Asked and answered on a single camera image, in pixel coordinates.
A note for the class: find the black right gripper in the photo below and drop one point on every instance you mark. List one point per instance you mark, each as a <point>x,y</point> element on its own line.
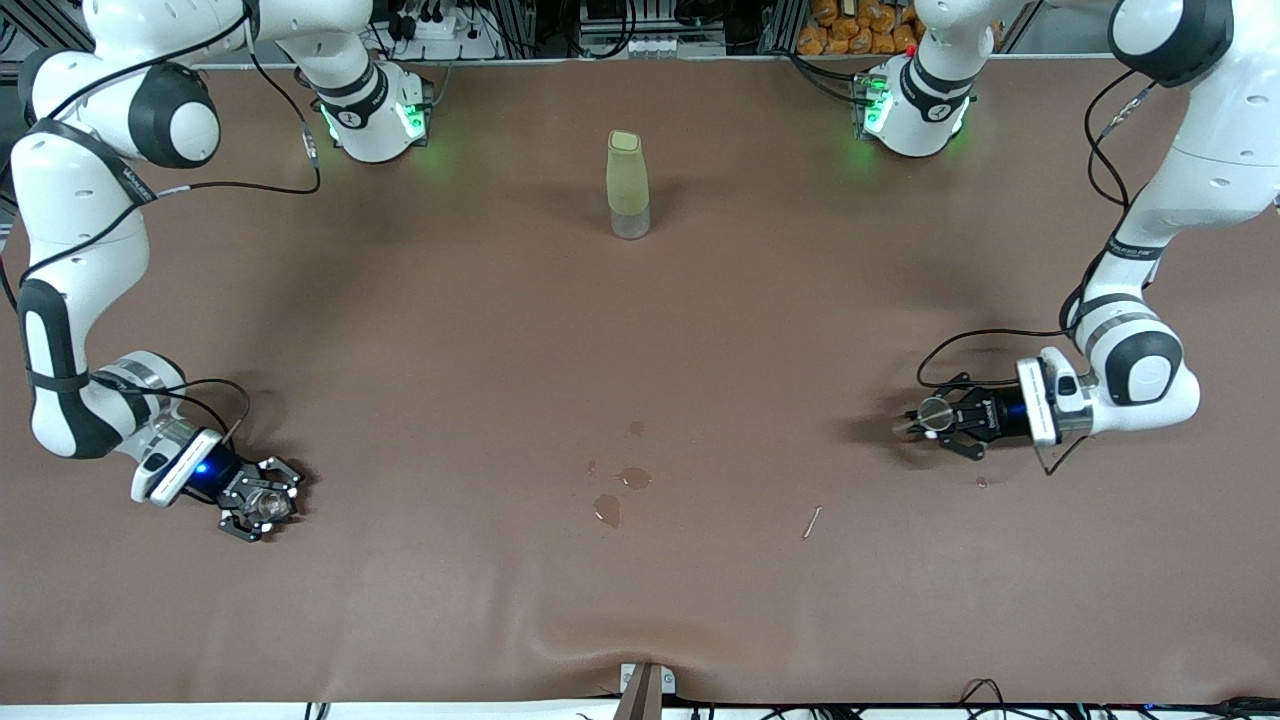
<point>221,472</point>

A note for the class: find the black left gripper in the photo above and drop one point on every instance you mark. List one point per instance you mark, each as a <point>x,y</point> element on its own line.
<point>996,414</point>

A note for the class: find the clear measuring cup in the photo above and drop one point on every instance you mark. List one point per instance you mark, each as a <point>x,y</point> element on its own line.
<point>265,505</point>

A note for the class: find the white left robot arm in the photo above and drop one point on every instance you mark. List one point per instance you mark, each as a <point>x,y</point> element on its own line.
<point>1220,180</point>

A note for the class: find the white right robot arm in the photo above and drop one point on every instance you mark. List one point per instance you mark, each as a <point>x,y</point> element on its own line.
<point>80,220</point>

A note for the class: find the small pale stick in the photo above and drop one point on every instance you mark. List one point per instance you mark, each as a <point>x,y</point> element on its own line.
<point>812,521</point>

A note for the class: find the liquid puddle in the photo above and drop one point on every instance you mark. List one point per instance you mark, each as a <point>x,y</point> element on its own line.
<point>634,478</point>
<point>606,510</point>

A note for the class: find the brown table mat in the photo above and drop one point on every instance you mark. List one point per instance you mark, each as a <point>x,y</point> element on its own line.
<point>640,330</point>

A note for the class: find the orange snack pile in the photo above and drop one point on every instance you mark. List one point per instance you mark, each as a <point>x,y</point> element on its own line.
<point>860,25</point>

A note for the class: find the bottle with green sleeve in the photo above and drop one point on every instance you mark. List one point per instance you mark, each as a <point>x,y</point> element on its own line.
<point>628,185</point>

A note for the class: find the brown bar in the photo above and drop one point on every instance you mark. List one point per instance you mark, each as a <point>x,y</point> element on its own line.
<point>642,700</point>

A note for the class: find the white socket strip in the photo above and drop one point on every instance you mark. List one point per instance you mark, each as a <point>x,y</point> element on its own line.
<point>655,46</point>

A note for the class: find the white power strip with plugs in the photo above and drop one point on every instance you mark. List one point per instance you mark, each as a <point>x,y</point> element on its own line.
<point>450,30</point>

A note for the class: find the grey metal table bracket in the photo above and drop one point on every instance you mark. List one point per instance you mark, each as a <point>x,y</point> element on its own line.
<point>668,680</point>

